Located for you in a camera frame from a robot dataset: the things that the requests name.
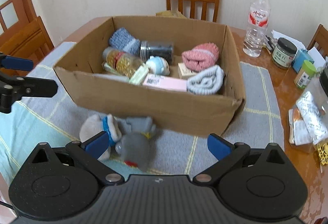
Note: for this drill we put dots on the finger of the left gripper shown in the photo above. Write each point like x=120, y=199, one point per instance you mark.
x=14, y=63
x=33, y=87

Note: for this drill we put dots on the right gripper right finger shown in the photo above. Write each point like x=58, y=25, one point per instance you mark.
x=229, y=156

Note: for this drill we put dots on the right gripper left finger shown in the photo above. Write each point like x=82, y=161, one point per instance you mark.
x=87, y=154

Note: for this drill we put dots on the grey-blue sock roll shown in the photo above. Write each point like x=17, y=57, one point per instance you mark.
x=95, y=124

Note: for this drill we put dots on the white sock roll blue stripe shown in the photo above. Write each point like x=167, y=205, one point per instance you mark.
x=207, y=82

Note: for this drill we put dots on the green white tissue pack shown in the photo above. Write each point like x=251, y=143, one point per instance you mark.
x=140, y=74

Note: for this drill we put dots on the yellow capsule bottle red label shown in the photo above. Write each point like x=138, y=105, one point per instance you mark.
x=124, y=63

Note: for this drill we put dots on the pink printed box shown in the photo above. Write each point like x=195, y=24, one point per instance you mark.
x=165, y=83

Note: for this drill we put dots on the pink knitted sock roll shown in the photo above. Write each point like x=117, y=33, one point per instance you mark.
x=201, y=57

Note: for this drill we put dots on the blue knitted sock roll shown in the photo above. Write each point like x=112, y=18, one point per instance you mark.
x=124, y=41

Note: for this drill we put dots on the wooden chair at left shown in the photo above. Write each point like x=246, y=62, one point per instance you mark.
x=32, y=42

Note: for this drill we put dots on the blue checked tablecloth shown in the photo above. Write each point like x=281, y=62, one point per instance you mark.
x=58, y=120

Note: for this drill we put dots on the grey plush toy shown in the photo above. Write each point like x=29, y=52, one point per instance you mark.
x=134, y=146

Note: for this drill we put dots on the brown cardboard box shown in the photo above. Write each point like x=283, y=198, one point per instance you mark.
x=165, y=99

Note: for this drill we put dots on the white flat packet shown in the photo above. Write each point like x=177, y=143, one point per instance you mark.
x=114, y=77

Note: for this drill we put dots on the silver foil bag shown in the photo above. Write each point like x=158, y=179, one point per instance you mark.
x=312, y=105

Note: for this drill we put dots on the beige small box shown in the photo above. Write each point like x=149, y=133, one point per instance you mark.
x=185, y=73

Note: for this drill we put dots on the green label black-lid jar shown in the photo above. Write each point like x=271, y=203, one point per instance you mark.
x=284, y=53

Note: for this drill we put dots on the green-lid spice jar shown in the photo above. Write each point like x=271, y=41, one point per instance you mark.
x=305, y=74

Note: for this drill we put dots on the large black-lid jar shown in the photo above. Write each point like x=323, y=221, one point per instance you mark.
x=323, y=82

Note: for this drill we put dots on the dark jar silver lid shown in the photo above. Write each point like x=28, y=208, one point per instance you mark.
x=157, y=49

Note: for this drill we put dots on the blue small container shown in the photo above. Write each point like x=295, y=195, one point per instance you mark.
x=300, y=57

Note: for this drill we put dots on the clear plastic water bottle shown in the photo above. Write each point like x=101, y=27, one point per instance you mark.
x=258, y=19

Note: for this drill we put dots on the wooden chair at right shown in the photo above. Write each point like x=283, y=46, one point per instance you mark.
x=320, y=40

